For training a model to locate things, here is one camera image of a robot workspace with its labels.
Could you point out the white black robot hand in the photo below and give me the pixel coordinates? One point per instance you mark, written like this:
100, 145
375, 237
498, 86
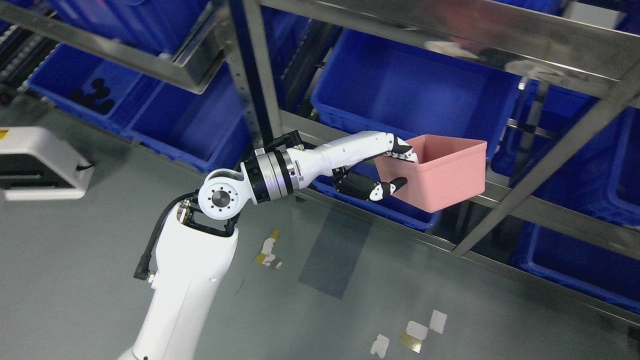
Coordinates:
334, 157

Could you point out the pink plastic storage box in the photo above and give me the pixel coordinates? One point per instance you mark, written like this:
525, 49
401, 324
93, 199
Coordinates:
449, 170

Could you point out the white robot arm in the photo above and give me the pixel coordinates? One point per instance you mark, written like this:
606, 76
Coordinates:
194, 240

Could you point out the blue bin under pink box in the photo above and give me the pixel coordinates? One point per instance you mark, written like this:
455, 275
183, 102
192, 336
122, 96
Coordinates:
390, 208

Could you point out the large blue bin centre shelf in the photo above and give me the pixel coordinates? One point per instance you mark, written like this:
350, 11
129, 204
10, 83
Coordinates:
373, 83

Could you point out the blue bin lower left shelf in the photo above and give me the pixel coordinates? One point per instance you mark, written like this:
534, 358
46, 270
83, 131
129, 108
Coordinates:
206, 131

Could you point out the blue bin right shelf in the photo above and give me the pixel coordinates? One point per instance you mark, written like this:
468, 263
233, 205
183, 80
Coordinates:
602, 179

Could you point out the blue bin top left shelf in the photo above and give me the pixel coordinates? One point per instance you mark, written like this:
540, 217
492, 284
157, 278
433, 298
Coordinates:
155, 26

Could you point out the white machine box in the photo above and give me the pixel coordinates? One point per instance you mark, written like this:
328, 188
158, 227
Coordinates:
36, 165

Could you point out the blue bin with black parts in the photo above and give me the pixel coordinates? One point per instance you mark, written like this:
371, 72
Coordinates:
97, 90

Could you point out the blue bin bottom right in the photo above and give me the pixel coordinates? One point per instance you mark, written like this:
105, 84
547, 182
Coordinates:
573, 263

